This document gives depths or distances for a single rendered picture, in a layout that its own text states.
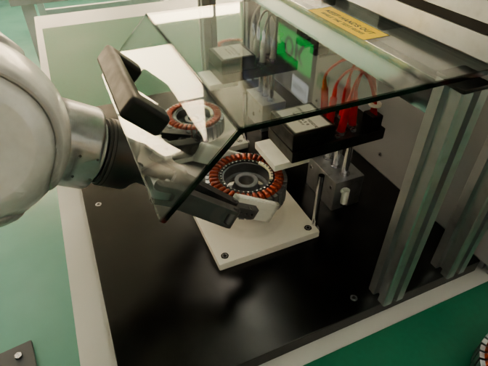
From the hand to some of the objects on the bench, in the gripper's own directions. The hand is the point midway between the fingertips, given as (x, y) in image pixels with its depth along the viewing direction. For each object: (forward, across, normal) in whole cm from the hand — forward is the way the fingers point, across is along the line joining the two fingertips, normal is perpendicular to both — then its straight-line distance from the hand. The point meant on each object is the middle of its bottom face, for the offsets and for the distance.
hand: (243, 182), depth 56 cm
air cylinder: (+17, 0, +2) cm, 17 cm away
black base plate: (+6, -12, -7) cm, 15 cm away
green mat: (+25, -77, +4) cm, 81 cm away
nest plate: (+4, 0, -6) cm, 7 cm away
